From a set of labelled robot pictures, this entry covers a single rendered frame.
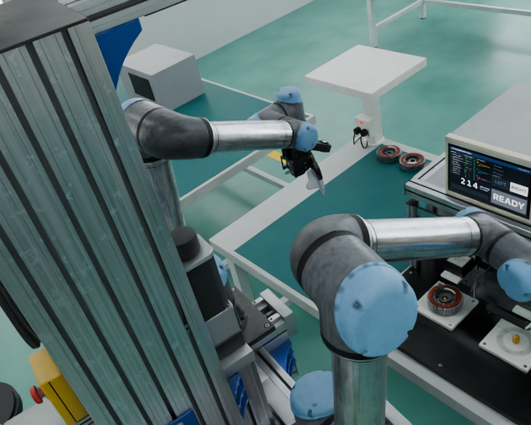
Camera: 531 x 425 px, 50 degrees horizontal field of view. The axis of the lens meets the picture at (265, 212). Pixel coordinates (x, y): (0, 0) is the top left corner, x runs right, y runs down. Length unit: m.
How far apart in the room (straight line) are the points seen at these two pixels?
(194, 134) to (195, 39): 5.13
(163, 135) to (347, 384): 0.68
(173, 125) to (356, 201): 1.30
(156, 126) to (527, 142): 0.99
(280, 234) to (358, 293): 1.59
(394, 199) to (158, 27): 4.17
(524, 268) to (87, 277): 0.71
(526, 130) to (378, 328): 1.07
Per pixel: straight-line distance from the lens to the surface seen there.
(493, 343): 1.85
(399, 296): 0.77
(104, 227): 0.87
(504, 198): 1.72
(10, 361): 3.50
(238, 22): 6.72
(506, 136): 1.72
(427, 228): 1.01
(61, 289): 0.90
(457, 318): 1.90
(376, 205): 2.39
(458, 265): 1.87
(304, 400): 1.15
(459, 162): 1.73
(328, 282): 0.78
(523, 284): 1.05
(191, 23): 6.35
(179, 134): 1.28
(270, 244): 2.28
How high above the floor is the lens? 2.21
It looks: 36 degrees down
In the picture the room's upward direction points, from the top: 14 degrees counter-clockwise
